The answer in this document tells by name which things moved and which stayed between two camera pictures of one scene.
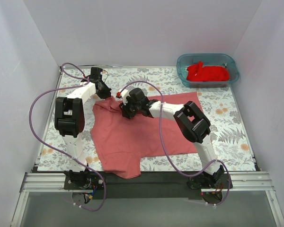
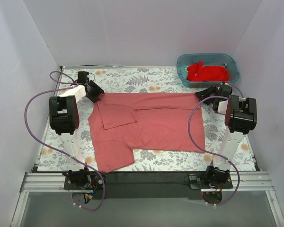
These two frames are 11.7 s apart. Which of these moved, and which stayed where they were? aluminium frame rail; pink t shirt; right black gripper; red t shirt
Moved: right black gripper; pink t shirt
Stayed: aluminium frame rail; red t shirt
